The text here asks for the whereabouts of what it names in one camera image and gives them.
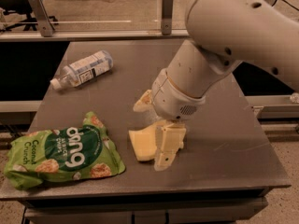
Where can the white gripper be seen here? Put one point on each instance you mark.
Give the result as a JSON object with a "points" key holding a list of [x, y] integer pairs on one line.
{"points": [[172, 99]]}

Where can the left metal bracket post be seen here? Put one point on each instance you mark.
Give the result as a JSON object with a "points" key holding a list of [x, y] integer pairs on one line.
{"points": [[45, 27]]}

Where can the green rice chip bag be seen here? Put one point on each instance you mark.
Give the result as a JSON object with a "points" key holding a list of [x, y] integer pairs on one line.
{"points": [[70, 154]]}

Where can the black office chair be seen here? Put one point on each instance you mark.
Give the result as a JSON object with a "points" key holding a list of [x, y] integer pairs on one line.
{"points": [[21, 7]]}

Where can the metal rail barrier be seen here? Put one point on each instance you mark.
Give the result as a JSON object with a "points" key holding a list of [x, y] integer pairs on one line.
{"points": [[72, 36]]}

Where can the middle metal bracket post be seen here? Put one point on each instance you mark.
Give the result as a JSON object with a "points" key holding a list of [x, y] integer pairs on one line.
{"points": [[167, 12]]}

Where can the yellow sponge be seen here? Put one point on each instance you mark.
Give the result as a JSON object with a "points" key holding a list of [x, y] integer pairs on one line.
{"points": [[144, 141]]}

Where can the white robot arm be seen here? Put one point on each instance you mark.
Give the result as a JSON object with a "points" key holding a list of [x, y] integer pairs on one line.
{"points": [[223, 34]]}

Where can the metal bracket post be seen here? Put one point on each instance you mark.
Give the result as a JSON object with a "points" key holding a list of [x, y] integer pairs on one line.
{"points": [[45, 27], [167, 12]]}

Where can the clear plastic water bottle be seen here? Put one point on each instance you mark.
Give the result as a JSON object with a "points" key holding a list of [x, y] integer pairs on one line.
{"points": [[83, 70]]}

